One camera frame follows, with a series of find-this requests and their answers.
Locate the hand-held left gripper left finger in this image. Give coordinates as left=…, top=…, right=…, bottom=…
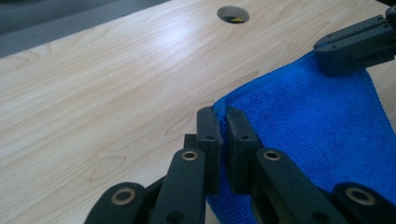
left=183, top=105, right=224, bottom=196

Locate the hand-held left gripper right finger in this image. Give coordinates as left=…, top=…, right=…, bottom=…
left=225, top=106, right=263, bottom=195

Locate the blue microfibre cloth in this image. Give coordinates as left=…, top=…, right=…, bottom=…
left=205, top=50, right=396, bottom=224

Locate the round grey table grommet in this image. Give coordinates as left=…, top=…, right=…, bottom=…
left=217, top=5, right=250, bottom=24

